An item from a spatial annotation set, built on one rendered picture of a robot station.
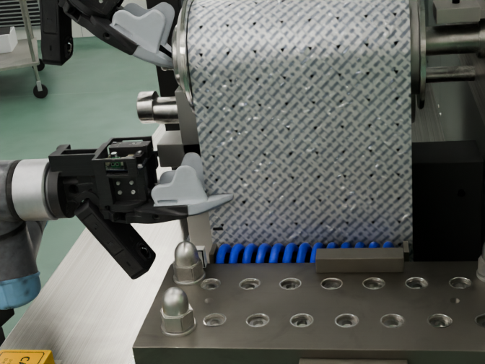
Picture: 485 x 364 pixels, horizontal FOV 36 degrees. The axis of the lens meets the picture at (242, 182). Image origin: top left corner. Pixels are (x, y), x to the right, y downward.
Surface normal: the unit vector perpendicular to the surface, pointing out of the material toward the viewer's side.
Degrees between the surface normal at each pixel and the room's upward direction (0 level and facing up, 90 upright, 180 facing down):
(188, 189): 90
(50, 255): 0
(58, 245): 0
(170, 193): 90
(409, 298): 0
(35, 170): 26
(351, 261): 90
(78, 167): 90
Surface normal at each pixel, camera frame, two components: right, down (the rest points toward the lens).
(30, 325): -0.10, -0.91
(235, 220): -0.15, 0.41
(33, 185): -0.18, -0.07
